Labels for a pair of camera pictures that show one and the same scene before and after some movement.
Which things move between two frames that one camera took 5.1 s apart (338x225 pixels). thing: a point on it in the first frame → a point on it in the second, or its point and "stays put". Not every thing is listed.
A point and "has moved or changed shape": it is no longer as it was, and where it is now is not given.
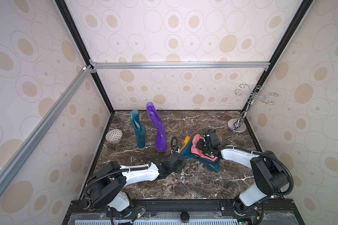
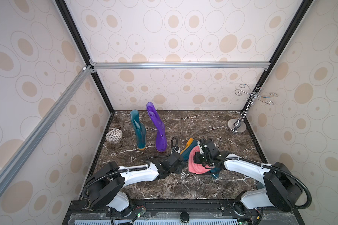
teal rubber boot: [139, 129] stays put
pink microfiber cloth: [194, 150] has moved or changed shape
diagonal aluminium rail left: [36, 134] stays put
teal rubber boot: [186, 151] has moved or changed shape
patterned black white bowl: [113, 135] stays put
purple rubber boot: [161, 139] stays put
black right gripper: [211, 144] → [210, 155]
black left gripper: [180, 166] stays put
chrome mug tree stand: [239, 125] stays put
